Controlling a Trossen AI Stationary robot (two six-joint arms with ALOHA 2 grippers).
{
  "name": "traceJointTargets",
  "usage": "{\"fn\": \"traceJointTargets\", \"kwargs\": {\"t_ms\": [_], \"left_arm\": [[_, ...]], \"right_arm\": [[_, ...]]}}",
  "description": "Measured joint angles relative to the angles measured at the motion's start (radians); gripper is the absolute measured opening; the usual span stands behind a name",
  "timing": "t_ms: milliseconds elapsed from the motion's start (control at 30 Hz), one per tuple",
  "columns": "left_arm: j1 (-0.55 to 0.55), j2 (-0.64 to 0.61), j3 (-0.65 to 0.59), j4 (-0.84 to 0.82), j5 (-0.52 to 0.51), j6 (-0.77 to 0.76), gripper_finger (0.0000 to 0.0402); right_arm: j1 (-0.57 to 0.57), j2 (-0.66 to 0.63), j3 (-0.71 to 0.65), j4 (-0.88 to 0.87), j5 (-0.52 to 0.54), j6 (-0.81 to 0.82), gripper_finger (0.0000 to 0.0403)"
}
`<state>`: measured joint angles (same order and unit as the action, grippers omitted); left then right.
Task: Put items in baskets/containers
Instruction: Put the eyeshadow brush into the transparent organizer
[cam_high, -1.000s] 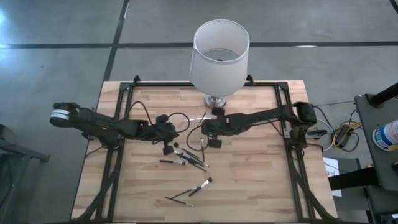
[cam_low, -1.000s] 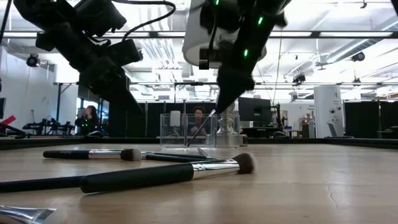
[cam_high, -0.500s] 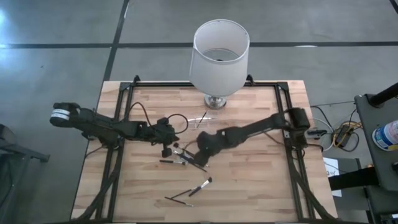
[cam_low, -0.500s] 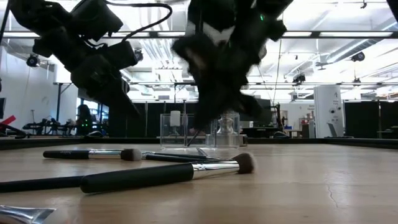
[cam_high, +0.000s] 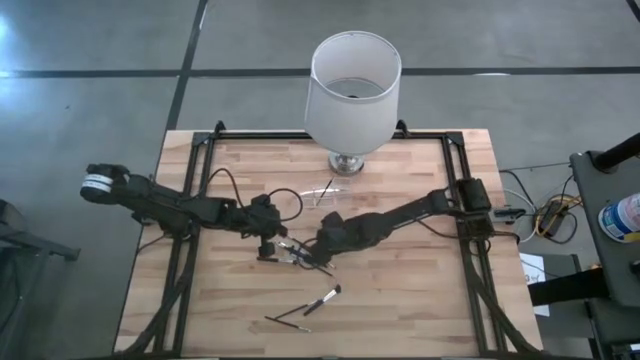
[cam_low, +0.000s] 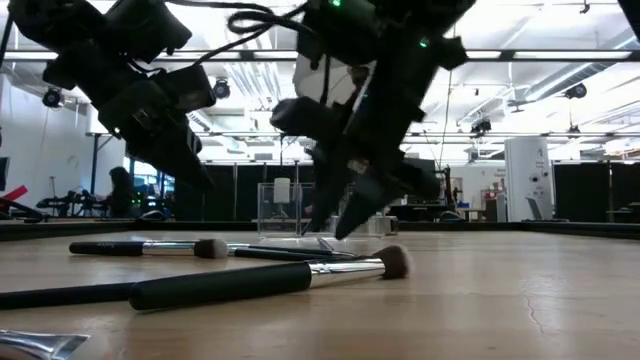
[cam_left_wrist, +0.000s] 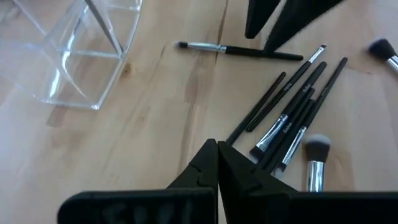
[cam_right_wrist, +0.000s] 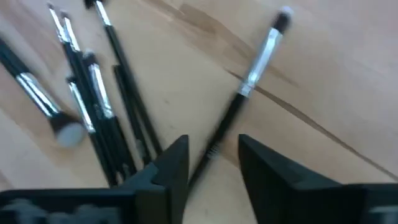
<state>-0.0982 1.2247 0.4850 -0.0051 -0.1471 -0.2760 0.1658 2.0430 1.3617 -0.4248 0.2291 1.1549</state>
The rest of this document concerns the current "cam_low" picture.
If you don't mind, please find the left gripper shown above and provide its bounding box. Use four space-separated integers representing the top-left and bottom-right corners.
42 51 217 192

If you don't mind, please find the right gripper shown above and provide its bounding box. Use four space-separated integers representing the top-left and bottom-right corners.
303 36 470 242

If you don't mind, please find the clear acrylic brush organizer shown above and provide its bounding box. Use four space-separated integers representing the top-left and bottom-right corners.
256 181 397 240

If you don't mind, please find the eyebrow comb makeup brush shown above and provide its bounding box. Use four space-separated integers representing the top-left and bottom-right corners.
227 243 361 262

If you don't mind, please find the medium fluffy makeup brush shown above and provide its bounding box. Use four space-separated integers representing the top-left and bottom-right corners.
68 238 230 260

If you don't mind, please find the large fluffy makeup brush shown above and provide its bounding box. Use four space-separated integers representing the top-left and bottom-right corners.
128 243 412 312

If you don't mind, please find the thin pointed-tip makeup brush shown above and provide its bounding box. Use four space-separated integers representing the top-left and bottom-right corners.
0 281 135 310

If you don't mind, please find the makeup brush printed handle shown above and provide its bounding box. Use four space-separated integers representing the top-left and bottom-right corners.
0 328 92 360

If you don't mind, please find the black partition panel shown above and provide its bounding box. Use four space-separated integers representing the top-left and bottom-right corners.
173 163 261 222
552 162 640 225

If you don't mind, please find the black curved rod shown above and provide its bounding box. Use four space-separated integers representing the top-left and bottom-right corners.
0 197 50 225

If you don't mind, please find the white printed kiosk column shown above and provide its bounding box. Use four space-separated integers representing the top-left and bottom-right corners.
503 136 555 223

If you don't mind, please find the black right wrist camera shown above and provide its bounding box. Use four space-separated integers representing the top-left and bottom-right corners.
269 96 347 147

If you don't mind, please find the black left camera cable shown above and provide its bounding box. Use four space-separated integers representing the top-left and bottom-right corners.
192 2 311 66

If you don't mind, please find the black camera cable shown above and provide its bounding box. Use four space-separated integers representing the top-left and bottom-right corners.
192 2 311 66
227 7 332 107

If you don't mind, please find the black right camera cable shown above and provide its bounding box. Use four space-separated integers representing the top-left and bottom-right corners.
227 7 332 107

